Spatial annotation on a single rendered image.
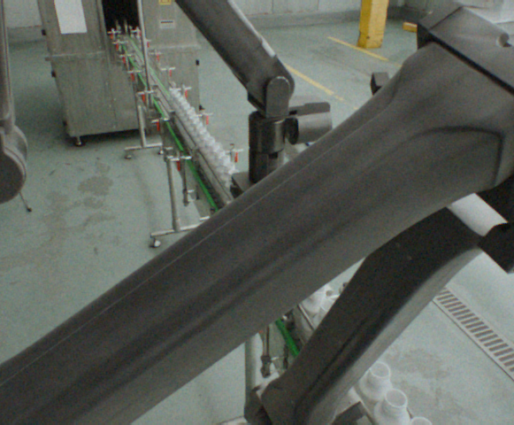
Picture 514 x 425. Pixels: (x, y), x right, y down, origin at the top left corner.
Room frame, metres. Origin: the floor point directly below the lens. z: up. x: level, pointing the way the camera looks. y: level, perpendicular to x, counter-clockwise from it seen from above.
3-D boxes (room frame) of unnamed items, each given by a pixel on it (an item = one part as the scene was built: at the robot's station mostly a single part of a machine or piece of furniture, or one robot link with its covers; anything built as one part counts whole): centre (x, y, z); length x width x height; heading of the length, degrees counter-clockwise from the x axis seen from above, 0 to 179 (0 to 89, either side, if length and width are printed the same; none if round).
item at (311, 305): (0.77, -0.14, 1.08); 0.06 x 0.06 x 0.17
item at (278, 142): (0.66, -0.03, 1.57); 0.07 x 0.06 x 0.07; 110
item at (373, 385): (0.55, -0.23, 1.08); 0.06 x 0.06 x 0.17
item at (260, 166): (0.66, -0.02, 1.51); 0.10 x 0.07 x 0.07; 110
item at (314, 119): (0.68, -0.06, 1.60); 0.12 x 0.09 x 0.12; 110
